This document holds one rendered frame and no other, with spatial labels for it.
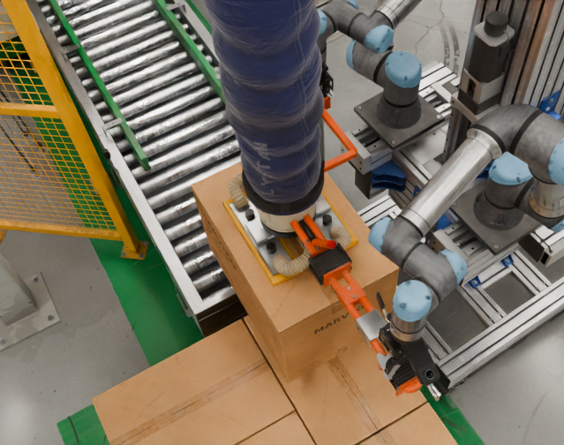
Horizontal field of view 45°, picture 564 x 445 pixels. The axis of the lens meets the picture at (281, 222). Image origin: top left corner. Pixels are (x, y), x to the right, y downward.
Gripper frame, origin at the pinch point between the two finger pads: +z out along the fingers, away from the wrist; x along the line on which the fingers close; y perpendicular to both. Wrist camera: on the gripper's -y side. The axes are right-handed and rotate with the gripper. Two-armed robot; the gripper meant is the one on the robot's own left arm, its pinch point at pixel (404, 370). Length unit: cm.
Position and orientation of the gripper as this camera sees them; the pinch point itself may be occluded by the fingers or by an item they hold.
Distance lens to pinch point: 174.1
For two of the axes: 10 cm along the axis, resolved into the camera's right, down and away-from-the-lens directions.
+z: 0.7, 5.6, 8.2
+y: -4.8, -7.1, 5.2
